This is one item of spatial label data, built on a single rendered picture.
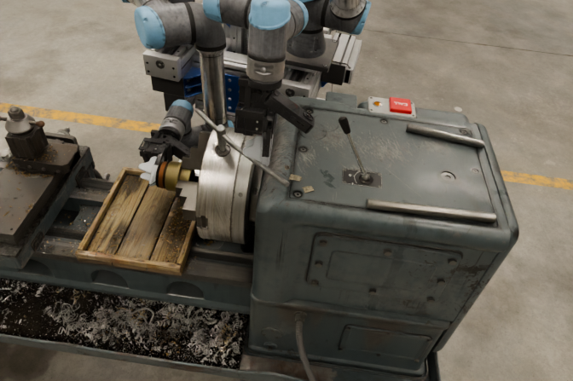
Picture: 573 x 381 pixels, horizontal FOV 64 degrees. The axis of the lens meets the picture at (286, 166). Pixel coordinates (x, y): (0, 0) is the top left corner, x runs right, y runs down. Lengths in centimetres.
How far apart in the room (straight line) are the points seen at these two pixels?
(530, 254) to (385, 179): 191
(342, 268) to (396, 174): 27
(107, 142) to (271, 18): 241
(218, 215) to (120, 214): 45
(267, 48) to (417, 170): 49
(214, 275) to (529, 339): 170
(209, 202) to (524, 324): 188
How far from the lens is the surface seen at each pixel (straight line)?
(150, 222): 146
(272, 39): 88
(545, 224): 315
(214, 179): 112
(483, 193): 116
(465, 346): 243
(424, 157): 119
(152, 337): 159
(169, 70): 177
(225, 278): 134
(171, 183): 127
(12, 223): 146
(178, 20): 135
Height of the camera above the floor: 199
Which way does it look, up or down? 43 degrees down
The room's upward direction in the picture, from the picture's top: 6 degrees clockwise
